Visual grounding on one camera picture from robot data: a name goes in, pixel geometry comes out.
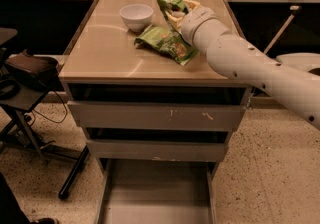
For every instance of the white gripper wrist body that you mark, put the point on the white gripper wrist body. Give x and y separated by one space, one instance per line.
192 25

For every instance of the black shoe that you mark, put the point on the black shoe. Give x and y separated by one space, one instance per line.
46 220

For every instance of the white stick with knob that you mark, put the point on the white stick with knob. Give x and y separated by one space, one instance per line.
294 10

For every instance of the grey drawer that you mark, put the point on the grey drawer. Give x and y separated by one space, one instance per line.
157 151
156 192
150 116

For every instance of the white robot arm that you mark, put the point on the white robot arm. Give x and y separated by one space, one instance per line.
235 58

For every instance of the white bowl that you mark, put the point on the white bowl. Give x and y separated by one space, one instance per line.
136 17

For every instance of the dark trouser leg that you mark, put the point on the dark trouser leg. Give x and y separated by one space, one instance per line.
10 211

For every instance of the black chair with stand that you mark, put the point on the black chair with stand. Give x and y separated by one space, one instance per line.
17 100

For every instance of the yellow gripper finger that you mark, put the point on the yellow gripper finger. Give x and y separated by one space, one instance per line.
191 4
175 18

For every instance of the grey middle drawer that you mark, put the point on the grey middle drawer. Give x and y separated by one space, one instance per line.
157 151

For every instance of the green kettle chip bag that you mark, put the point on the green kettle chip bag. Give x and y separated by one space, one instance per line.
167 43

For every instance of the green rice chip bag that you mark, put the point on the green rice chip bag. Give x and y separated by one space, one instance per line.
172 5

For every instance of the grey top drawer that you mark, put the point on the grey top drawer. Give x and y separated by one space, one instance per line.
150 116

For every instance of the grey bottom drawer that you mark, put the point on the grey bottom drawer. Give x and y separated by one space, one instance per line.
156 192

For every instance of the grey drawer cabinet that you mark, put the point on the grey drawer cabinet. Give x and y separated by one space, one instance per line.
105 66

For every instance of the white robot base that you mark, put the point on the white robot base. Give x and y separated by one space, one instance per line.
308 62

